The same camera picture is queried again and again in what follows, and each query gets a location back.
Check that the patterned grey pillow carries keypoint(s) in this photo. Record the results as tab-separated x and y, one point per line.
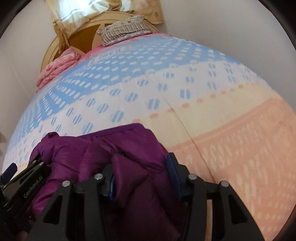
124	30

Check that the folded pink blanket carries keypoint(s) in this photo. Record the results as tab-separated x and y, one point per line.
66	60

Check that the beige wooden headboard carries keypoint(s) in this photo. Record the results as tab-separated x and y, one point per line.
86	38

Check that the polka dot bed quilt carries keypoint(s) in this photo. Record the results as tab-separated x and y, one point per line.
219	118

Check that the purple puffer jacket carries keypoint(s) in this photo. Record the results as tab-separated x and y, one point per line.
147	208

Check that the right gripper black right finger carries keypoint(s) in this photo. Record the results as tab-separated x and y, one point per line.
211	209

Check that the beige window curtain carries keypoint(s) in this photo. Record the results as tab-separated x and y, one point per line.
69	15

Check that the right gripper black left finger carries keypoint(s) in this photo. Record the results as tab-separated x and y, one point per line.
78	211

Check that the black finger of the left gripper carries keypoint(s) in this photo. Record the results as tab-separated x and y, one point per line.
9	172

